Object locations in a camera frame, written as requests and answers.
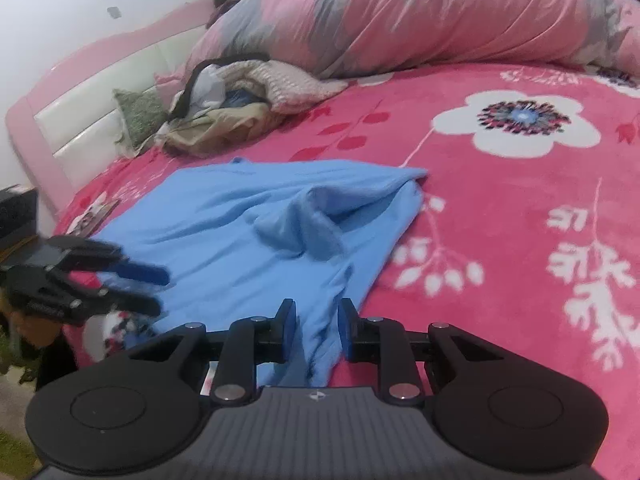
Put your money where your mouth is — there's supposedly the pink floral bed sheet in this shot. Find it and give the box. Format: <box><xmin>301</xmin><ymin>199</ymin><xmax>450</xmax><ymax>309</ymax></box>
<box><xmin>52</xmin><ymin>57</ymin><xmax>640</xmax><ymax>461</ymax></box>

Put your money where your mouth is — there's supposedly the person's left hand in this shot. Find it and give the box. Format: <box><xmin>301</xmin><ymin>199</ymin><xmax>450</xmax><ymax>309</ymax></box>
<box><xmin>12</xmin><ymin>316</ymin><xmax>66</xmax><ymax>347</ymax></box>

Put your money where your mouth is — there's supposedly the blue t-shirt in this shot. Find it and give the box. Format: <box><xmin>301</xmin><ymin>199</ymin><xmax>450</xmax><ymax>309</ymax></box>
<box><xmin>92</xmin><ymin>156</ymin><xmax>430</xmax><ymax>387</ymax></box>

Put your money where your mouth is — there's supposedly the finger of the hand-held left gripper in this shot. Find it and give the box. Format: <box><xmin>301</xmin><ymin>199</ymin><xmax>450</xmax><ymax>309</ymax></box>
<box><xmin>60</xmin><ymin>285</ymin><xmax>162</xmax><ymax>327</ymax></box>
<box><xmin>47</xmin><ymin>235</ymin><xmax>170</xmax><ymax>288</ymax></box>

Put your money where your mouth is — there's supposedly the dark blue garment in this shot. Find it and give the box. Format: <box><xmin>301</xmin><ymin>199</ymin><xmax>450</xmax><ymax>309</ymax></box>
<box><xmin>220</xmin><ymin>87</ymin><xmax>268</xmax><ymax>108</ymax></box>

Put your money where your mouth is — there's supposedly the pink grey quilt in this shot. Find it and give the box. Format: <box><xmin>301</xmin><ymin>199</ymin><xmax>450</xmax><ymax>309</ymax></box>
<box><xmin>182</xmin><ymin>0</ymin><xmax>640</xmax><ymax>81</ymax></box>

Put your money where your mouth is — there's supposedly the pink white bed headboard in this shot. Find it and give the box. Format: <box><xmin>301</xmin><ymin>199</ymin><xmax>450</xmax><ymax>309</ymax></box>
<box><xmin>5</xmin><ymin>0</ymin><xmax>216</xmax><ymax>221</ymax></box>

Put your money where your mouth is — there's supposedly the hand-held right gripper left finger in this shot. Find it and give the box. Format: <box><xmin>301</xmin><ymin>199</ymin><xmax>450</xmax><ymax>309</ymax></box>
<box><xmin>127</xmin><ymin>298</ymin><xmax>298</xmax><ymax>405</ymax></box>

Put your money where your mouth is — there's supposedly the white garment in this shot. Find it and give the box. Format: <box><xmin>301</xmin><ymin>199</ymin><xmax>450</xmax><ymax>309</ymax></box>
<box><xmin>172</xmin><ymin>67</ymin><xmax>226</xmax><ymax>116</ymax></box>

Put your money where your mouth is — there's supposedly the beige garment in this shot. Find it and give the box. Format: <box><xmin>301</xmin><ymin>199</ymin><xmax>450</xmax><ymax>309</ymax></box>
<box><xmin>162</xmin><ymin>102</ymin><xmax>283</xmax><ymax>158</ymax></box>

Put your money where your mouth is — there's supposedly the green patterned pillow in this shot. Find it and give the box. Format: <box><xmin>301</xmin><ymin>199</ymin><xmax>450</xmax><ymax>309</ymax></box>
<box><xmin>112</xmin><ymin>87</ymin><xmax>169</xmax><ymax>153</ymax></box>

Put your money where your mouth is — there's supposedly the black garment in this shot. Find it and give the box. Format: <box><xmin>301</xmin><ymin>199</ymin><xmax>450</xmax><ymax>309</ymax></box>
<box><xmin>172</xmin><ymin>52</ymin><xmax>273</xmax><ymax>116</ymax></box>

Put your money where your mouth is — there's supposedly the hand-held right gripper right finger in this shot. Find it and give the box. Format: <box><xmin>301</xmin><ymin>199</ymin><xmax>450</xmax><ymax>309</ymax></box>
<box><xmin>338</xmin><ymin>298</ymin><xmax>502</xmax><ymax>405</ymax></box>

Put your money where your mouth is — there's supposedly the pale pink knitted sweater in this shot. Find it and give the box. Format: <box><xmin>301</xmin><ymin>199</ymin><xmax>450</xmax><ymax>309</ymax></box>
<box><xmin>222</xmin><ymin>59</ymin><xmax>348</xmax><ymax>113</ymax></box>

